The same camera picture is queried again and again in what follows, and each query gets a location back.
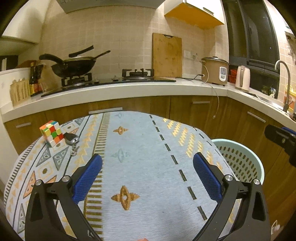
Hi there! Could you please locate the rubiks cube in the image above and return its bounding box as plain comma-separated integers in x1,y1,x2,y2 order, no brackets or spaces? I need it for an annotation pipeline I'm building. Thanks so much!
39,120,64,148

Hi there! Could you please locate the orange wall cabinet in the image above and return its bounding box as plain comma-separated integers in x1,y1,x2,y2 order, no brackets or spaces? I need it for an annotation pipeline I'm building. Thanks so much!
164,0,225,30

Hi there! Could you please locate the patterned grey tablecloth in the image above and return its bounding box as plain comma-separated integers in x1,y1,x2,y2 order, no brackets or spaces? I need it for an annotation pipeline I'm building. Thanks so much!
4,111,232,240

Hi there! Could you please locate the beige rice cooker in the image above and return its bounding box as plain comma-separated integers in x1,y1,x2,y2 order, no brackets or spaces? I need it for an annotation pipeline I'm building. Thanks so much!
201,56,229,86

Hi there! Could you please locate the black gas stove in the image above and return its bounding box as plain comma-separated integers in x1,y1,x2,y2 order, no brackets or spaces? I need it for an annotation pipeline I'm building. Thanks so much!
41,68,176,97

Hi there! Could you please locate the white electric kettle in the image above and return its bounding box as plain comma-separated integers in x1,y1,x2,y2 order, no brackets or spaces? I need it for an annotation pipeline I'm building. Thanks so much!
235,65,250,92

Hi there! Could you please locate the light green laundry basket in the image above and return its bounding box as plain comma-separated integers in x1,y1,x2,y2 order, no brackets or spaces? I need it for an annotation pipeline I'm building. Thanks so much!
212,138,265,184

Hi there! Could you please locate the black wok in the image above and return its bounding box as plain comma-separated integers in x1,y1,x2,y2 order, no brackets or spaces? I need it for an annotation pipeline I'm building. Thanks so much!
39,45,111,78

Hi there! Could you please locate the dark sauce bottle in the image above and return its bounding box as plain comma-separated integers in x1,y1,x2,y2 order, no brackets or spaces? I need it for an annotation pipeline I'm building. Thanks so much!
29,62,43,96

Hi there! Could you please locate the white power cable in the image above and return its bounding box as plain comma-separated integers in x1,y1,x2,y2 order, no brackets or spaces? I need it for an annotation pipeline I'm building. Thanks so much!
178,74,220,119

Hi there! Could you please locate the dark window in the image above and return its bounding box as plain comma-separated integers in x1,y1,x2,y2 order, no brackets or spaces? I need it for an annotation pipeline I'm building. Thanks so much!
222,1,280,98

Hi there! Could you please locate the woven beige basket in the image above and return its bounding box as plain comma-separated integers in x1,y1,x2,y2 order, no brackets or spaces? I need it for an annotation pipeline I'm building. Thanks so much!
10,78,31,107

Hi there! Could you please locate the range hood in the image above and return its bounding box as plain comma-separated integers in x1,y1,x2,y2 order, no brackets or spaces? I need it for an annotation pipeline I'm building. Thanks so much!
57,0,165,13

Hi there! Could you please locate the black car key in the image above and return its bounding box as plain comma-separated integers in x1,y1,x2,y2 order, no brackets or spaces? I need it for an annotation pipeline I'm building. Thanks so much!
64,133,80,156

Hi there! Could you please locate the wall power socket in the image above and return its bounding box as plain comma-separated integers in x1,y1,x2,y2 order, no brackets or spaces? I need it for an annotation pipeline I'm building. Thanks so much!
183,50,198,60

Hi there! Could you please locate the wooden cutting board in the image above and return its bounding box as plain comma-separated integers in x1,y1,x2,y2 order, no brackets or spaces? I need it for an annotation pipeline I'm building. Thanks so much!
152,33,183,78

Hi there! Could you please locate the chrome faucet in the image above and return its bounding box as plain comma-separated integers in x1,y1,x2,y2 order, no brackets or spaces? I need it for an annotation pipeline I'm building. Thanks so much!
274,60,292,113

